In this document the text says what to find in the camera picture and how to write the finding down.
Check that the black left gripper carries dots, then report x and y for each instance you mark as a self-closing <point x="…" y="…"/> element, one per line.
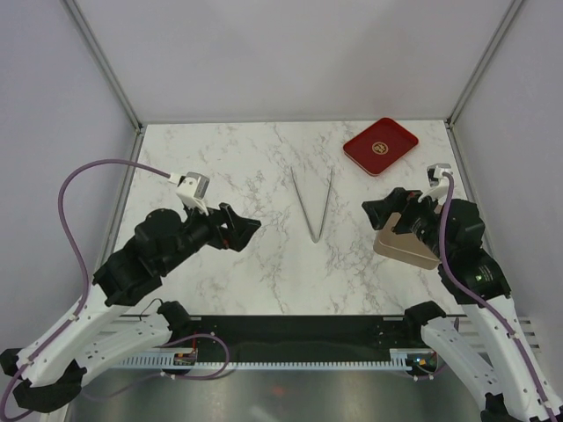
<point x="239" y="232"/>

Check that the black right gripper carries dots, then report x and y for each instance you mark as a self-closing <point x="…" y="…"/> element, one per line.
<point x="400" y="200"/>

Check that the beige chocolate box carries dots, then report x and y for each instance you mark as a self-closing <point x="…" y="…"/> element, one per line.
<point x="414" y="254"/>

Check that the beige box lid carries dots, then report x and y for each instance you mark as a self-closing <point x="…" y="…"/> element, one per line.
<point x="387" y="236"/>

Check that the steel tongs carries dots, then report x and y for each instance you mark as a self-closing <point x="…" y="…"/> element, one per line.
<point x="313" y="196"/>

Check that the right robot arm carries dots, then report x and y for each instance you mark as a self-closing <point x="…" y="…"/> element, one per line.
<point x="508" y="384"/>

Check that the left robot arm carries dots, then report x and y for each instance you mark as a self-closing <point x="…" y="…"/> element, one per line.
<point x="52" y="372"/>

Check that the red square tray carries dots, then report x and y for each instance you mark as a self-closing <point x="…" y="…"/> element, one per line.
<point x="379" y="146"/>

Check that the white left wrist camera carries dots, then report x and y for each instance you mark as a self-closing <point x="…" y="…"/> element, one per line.
<point x="191" y="189"/>

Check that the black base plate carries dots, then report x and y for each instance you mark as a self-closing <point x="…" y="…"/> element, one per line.
<point x="285" y="338"/>

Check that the white cable duct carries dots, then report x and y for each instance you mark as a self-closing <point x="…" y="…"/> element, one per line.
<point x="392" y="360"/>

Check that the aluminium frame right post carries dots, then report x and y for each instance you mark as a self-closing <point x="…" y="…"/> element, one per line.
<point x="500" y="33"/>

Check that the aluminium frame post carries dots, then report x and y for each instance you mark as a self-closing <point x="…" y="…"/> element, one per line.
<point x="97" y="53"/>
<point x="500" y="33"/>

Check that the aluminium frame left post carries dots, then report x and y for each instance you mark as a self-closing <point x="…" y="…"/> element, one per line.
<point x="97" y="53"/>

